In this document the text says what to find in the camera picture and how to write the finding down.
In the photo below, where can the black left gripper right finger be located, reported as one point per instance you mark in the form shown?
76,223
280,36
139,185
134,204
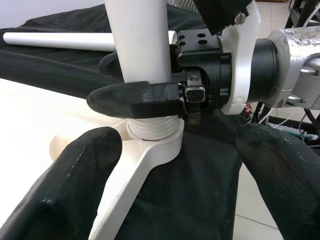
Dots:
282,180

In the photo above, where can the white power strip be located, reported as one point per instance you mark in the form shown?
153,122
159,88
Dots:
292,130

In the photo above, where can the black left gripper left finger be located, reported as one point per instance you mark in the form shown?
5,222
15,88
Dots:
62,190

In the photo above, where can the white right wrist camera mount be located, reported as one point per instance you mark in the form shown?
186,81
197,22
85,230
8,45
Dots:
241,65

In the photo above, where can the white plastic table leg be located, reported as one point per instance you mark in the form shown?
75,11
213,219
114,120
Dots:
60,41
140,37

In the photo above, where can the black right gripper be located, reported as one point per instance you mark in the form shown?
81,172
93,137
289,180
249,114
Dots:
202,65

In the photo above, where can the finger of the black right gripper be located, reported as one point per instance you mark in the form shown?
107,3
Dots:
111,66
130,100

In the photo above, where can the white round standing fan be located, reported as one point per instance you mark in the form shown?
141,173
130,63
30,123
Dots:
182,4

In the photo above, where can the white plastic children table top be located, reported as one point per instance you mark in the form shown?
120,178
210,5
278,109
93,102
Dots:
155,155

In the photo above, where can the black metal frame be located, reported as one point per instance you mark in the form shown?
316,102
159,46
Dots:
302,12

